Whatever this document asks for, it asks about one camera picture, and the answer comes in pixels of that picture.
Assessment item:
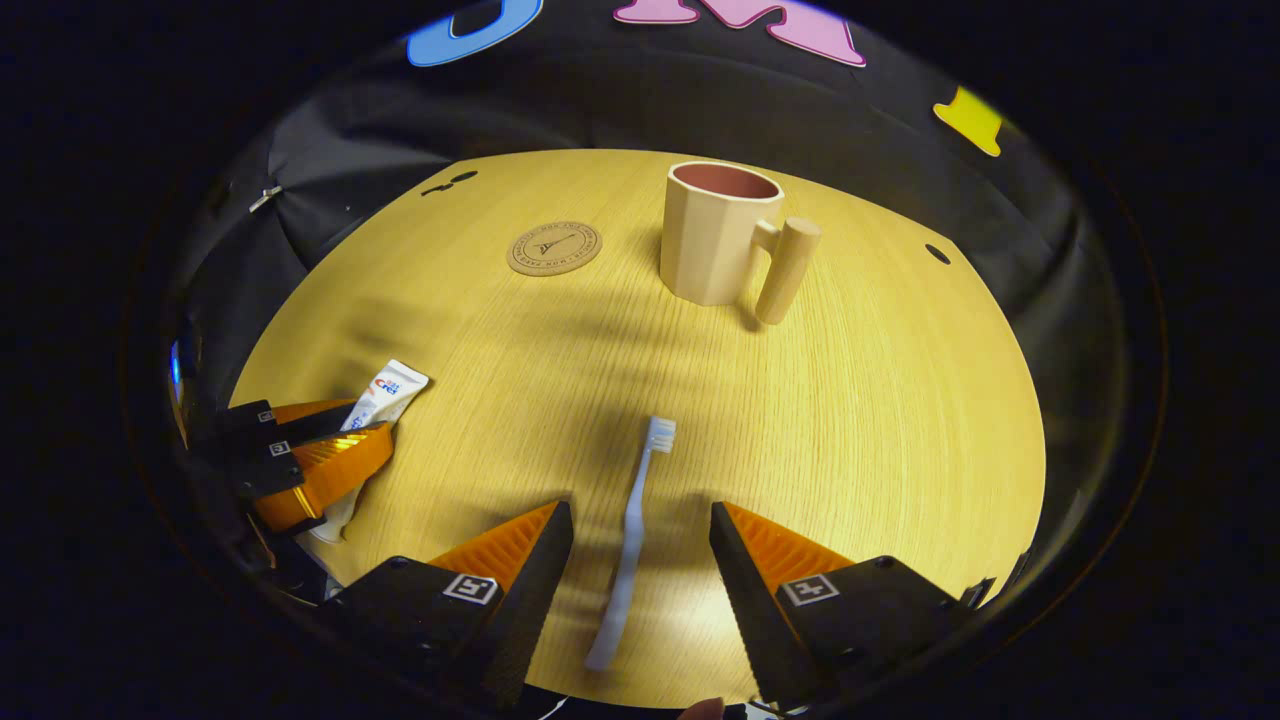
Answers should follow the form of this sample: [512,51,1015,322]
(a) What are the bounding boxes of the wooden desktop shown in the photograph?
[230,148,1048,709]

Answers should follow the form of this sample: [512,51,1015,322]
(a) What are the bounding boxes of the black backdrop cloth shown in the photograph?
[170,0,1131,421]

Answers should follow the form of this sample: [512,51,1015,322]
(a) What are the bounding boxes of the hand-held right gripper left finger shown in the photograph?
[320,500,576,709]

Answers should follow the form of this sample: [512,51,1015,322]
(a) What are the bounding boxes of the round cork coaster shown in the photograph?
[506,221,604,278]

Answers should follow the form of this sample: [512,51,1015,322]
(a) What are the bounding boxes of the beige cup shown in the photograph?
[659,160,823,326]

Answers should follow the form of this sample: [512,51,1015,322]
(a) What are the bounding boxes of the white toothpaste tube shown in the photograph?
[310,359,431,546]

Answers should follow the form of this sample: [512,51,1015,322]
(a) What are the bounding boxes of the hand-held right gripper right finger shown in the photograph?
[708,500,969,708]

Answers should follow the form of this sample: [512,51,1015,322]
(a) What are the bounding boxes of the white toothbrush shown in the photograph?
[585,416,678,672]

